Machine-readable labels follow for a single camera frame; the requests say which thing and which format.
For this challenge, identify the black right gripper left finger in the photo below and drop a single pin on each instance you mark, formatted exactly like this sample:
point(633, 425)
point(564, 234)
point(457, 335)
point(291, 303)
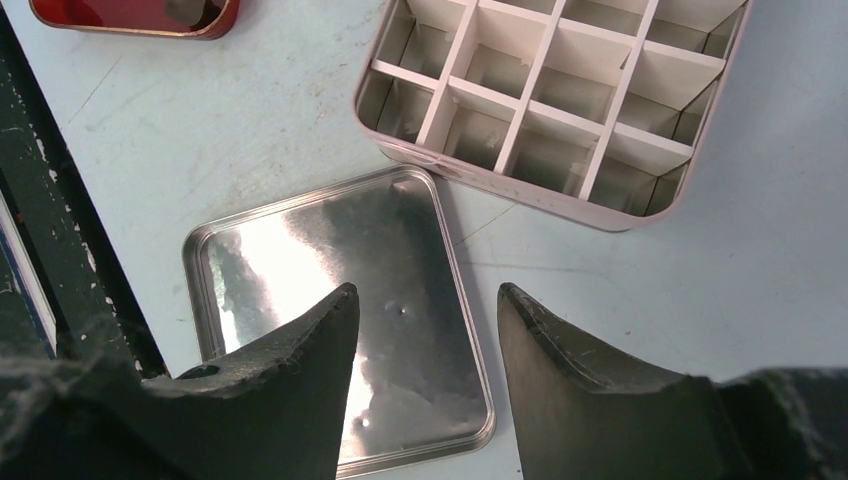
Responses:
point(273, 409)

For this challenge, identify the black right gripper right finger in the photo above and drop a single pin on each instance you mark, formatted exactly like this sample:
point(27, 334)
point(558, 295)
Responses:
point(584, 409)

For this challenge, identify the silver metal tin lid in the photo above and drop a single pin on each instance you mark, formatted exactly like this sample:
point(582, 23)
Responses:
point(418, 390)

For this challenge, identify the pink tin with white dividers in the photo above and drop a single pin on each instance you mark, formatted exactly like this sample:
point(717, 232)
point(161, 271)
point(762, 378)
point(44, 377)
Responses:
point(593, 111)

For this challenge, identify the red rectangular tray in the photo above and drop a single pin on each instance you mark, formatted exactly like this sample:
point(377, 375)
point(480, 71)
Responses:
point(203, 19)

